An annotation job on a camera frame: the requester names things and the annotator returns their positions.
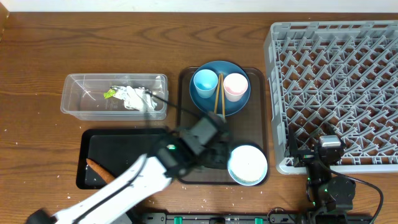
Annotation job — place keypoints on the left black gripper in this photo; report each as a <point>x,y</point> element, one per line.
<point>226,152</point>

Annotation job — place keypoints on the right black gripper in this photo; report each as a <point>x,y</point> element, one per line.
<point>304,156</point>

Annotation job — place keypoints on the white bowl blue rim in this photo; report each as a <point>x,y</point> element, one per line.
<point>247,165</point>

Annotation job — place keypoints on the large white tissue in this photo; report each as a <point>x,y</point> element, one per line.
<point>138,99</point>

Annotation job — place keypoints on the small white tissue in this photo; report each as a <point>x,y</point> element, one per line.
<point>120,92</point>

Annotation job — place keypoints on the green orange snack wrapper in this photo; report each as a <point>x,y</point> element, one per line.
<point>109,93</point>

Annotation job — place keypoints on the orange carrot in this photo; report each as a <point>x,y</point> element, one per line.
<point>103,173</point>

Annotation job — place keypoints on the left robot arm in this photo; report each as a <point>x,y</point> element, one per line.
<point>172,156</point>

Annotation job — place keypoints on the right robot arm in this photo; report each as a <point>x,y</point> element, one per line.
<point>332,195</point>

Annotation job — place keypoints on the grey dishwasher rack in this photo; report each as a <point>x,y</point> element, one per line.
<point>340,74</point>

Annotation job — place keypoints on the dark blue plate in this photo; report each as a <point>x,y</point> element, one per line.
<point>208,104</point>

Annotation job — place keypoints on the brown serving tray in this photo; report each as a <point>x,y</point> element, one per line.
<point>247,125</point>

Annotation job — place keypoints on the left wooden chopstick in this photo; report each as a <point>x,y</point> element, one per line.
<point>217,92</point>

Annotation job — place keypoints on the wooden chopstick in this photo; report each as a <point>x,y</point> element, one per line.
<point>222,94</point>
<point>217,92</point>

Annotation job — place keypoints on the light blue cup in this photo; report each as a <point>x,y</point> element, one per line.
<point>205,82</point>

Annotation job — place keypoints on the pink cup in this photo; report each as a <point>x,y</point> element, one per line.
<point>235,85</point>

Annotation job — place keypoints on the right wooden chopstick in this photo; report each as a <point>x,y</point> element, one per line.
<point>222,94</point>

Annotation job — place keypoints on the black plastic tray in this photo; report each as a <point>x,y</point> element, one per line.
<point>115,150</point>

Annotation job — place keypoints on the clear plastic bin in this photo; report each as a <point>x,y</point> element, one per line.
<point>83,96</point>

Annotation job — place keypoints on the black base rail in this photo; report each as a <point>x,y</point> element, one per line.
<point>163,218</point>

